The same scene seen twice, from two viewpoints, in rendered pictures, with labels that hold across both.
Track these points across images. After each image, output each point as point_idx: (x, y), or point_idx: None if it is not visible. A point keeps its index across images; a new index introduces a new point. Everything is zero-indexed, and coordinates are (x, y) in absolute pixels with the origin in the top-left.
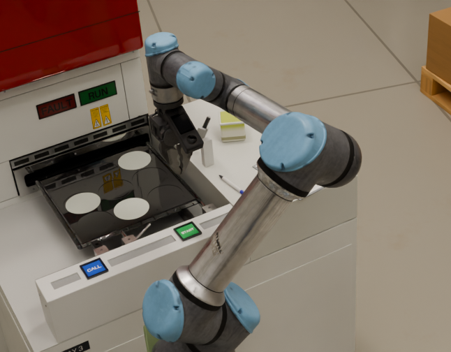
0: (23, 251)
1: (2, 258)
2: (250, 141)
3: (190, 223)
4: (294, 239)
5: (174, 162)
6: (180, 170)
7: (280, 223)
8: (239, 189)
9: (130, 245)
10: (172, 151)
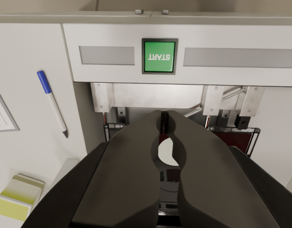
0: (268, 160)
1: (287, 163)
2: (11, 168)
3: (146, 72)
4: (23, 18)
5: (198, 142)
6: (170, 112)
7: (20, 20)
8: (49, 96)
9: (245, 78)
10: (223, 201)
